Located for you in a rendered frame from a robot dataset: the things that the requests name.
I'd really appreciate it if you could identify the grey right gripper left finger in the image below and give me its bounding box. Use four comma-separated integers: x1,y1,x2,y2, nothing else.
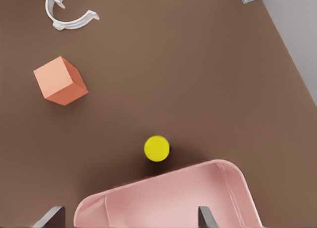
31,205,66,228

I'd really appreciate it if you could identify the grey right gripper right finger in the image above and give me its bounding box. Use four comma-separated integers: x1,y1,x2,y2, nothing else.
198,205,219,228

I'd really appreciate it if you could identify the pink storage box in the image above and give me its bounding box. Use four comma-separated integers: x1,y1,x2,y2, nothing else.
73,159,264,228

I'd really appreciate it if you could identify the yellow round button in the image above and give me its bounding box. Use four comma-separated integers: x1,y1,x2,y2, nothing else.
144,135,171,163

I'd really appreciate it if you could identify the orange cube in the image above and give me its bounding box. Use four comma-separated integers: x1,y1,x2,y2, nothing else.
33,55,89,106

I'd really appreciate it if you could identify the white curved ring piece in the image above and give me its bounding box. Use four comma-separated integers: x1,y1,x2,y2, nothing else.
42,0,100,31

